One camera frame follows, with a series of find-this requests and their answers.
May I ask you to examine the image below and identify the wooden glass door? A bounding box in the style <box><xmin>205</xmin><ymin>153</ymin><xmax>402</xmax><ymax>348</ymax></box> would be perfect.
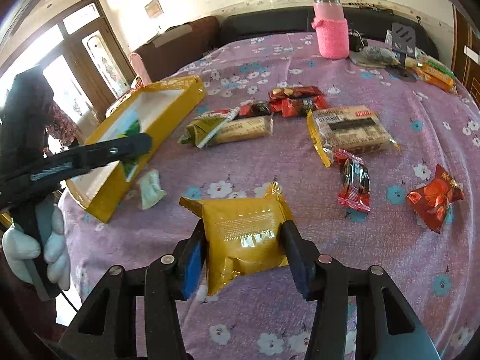
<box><xmin>0</xmin><ymin>0</ymin><xmax>136</xmax><ymax>122</ymax></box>

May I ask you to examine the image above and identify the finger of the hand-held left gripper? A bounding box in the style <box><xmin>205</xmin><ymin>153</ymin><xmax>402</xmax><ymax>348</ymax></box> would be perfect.
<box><xmin>22</xmin><ymin>133</ymin><xmax>153</xmax><ymax>196</ymax></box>

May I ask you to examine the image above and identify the brown armchair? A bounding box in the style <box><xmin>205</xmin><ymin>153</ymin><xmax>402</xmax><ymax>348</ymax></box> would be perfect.
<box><xmin>131</xmin><ymin>16</ymin><xmax>222</xmax><ymax>83</ymax></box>

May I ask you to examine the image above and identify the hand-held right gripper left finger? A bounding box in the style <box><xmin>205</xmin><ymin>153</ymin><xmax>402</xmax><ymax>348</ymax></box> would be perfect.
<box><xmin>56</xmin><ymin>219</ymin><xmax>207</xmax><ymax>360</ymax></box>

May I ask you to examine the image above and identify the red black snack packet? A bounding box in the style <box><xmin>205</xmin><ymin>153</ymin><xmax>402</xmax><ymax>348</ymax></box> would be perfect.
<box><xmin>333</xmin><ymin>148</ymin><xmax>372</xmax><ymax>213</ymax></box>

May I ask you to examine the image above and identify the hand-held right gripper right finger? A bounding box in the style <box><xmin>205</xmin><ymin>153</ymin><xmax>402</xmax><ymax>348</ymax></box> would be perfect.
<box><xmin>279</xmin><ymin>220</ymin><xmax>441</xmax><ymax>360</ymax></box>

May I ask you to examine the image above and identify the red orange pastry packet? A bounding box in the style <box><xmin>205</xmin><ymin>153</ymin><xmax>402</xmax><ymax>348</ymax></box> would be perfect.
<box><xmin>406</xmin><ymin>164</ymin><xmax>466</xmax><ymax>234</ymax></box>

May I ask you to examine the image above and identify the person's left hand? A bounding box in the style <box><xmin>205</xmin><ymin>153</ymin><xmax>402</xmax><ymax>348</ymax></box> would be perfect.
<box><xmin>2</xmin><ymin>197</ymin><xmax>71</xmax><ymax>291</ymax></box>

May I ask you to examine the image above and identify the yellow cardboard box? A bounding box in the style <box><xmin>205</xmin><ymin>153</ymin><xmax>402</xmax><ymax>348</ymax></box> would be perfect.
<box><xmin>65</xmin><ymin>76</ymin><xmax>206</xmax><ymax>224</ymax></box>

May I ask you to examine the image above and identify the black sofa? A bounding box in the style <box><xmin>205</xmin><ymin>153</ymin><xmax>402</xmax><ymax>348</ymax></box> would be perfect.
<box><xmin>219</xmin><ymin>5</ymin><xmax>438</xmax><ymax>60</ymax></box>

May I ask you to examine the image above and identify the black charger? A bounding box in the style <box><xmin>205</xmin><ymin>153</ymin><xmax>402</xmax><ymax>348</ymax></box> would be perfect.
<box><xmin>349</xmin><ymin>29</ymin><xmax>371</xmax><ymax>52</ymax></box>

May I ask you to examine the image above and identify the pink bottle with knitted sleeve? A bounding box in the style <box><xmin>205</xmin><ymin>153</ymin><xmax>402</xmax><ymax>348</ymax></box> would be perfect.
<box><xmin>312</xmin><ymin>0</ymin><xmax>351</xmax><ymax>59</ymax></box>

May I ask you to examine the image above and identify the bright red snack packet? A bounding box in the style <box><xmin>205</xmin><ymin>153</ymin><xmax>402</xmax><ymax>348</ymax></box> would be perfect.
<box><xmin>279</xmin><ymin>95</ymin><xmax>328</xmax><ymax>118</ymax></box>

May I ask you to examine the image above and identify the plain yellow snack packet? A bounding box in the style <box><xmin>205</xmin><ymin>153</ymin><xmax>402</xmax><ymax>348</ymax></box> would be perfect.
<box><xmin>179</xmin><ymin>182</ymin><xmax>295</xmax><ymax>297</ymax></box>

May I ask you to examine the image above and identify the small white green candy packet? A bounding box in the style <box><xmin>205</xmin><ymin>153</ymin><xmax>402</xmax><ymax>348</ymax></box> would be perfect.
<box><xmin>136</xmin><ymin>169</ymin><xmax>167</xmax><ymax>211</ymax></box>

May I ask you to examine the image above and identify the dark red snack packet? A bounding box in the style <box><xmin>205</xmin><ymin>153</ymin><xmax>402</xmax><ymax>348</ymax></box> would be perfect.
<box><xmin>238</xmin><ymin>100</ymin><xmax>271</xmax><ymax>119</ymax></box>

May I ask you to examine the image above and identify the red packet with gold coins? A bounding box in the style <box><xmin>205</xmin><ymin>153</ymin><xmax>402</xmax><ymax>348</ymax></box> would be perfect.
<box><xmin>269</xmin><ymin>85</ymin><xmax>321</xmax><ymax>103</ymax></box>

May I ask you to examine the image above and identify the large clear yellow biscuit pack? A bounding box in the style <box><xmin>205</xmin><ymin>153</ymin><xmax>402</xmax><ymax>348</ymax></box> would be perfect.
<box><xmin>307</xmin><ymin>106</ymin><xmax>401</xmax><ymax>168</ymax></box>

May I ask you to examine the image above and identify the orange snack packet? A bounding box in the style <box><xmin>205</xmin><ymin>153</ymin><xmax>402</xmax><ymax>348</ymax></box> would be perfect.
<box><xmin>413</xmin><ymin>64</ymin><xmax>459</xmax><ymax>95</ymax></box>

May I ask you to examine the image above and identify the grey patterned pouch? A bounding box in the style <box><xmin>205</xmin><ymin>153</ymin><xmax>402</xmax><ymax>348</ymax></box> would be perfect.
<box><xmin>350</xmin><ymin>46</ymin><xmax>401</xmax><ymax>69</ymax></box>

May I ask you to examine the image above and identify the small wall plaque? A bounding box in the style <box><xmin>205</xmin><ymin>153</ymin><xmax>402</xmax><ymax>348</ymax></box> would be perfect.
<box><xmin>144</xmin><ymin>0</ymin><xmax>165</xmax><ymax>19</ymax></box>

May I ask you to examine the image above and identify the purple floral cloth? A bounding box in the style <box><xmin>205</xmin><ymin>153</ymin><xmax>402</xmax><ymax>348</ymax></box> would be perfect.
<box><xmin>58</xmin><ymin>32</ymin><xmax>480</xmax><ymax>360</ymax></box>

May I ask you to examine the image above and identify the green yellow snack packet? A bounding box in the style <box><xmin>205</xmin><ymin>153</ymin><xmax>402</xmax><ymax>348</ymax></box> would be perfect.
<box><xmin>178</xmin><ymin>108</ymin><xmax>241</xmax><ymax>149</ymax></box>

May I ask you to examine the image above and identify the brown wooden door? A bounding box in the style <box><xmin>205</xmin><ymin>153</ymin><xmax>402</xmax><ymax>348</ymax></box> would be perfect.
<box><xmin>452</xmin><ymin>4</ymin><xmax>480</xmax><ymax>106</ymax></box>

